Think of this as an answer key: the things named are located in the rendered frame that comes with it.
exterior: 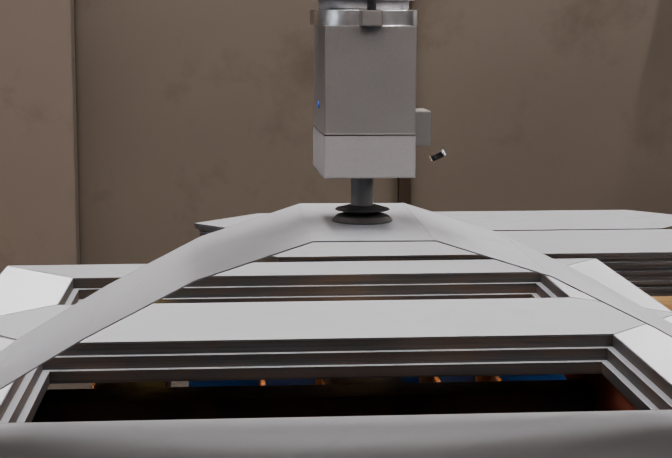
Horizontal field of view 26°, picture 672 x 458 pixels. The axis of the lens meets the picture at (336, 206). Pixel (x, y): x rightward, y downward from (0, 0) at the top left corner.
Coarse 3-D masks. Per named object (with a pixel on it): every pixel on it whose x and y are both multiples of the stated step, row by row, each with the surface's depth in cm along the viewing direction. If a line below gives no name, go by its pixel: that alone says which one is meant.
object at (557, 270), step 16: (512, 240) 112; (528, 256) 103; (544, 256) 112; (560, 272) 103; (576, 272) 112; (576, 288) 96; (592, 288) 103; (608, 304) 96; (624, 304) 103; (640, 320) 97
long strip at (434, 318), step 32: (0, 320) 149; (32, 320) 149; (128, 320) 149; (160, 320) 149; (192, 320) 149; (224, 320) 149; (256, 320) 149; (288, 320) 149; (320, 320) 149; (352, 320) 149; (384, 320) 149; (416, 320) 149; (448, 320) 149; (480, 320) 149; (512, 320) 149; (544, 320) 149; (576, 320) 149; (608, 320) 149
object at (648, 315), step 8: (608, 288) 113; (616, 296) 108; (632, 304) 110; (640, 312) 105; (648, 312) 111; (648, 320) 100; (656, 320) 106; (664, 320) 114; (656, 328) 97; (664, 328) 102
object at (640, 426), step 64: (640, 384) 131; (0, 448) 106; (64, 448) 106; (128, 448) 106; (192, 448) 106; (256, 448) 106; (320, 448) 106; (384, 448) 106; (448, 448) 106; (512, 448) 106; (576, 448) 106; (640, 448) 106
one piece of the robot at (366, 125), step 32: (320, 32) 101; (352, 32) 98; (384, 32) 98; (416, 32) 98; (320, 64) 101; (352, 64) 98; (384, 64) 98; (320, 96) 101; (352, 96) 98; (384, 96) 98; (320, 128) 101; (352, 128) 98; (384, 128) 99; (416, 128) 102; (320, 160) 101; (352, 160) 99; (384, 160) 99; (352, 192) 103
